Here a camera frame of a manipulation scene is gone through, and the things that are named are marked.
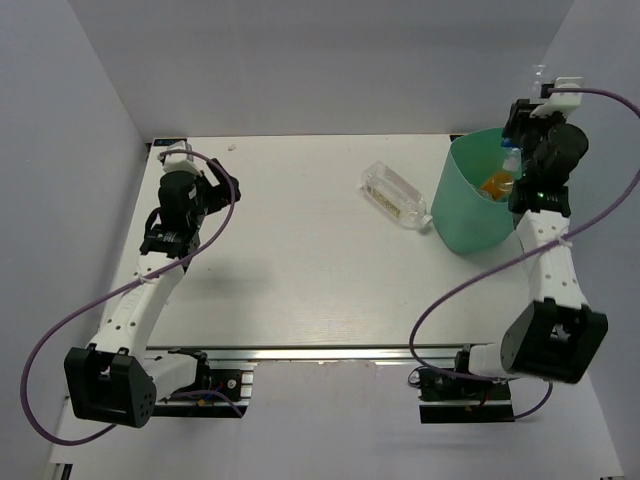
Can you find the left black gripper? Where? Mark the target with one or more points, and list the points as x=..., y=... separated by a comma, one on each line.
x=221, y=195

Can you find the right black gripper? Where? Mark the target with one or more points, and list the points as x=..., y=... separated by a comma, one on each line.
x=519, y=118

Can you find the clear bottle dark blue label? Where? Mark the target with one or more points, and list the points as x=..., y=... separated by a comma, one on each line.
x=529, y=88

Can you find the orange juice bottle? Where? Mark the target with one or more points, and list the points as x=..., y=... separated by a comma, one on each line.
x=498, y=187

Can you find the large clear square bottle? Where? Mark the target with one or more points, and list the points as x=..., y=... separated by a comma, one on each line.
x=395, y=196

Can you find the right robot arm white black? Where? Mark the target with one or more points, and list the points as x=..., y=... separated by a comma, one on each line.
x=557, y=334

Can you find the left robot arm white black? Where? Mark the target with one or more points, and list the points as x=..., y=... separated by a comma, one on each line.
x=111, y=380

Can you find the green plastic bin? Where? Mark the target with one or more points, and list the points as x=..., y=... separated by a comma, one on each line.
x=466, y=221

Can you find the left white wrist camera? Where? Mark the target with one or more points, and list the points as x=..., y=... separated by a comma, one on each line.
x=178, y=157

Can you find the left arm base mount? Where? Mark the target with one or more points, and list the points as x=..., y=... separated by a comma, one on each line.
x=222, y=388

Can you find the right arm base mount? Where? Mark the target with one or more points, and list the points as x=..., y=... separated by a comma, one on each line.
x=447, y=400

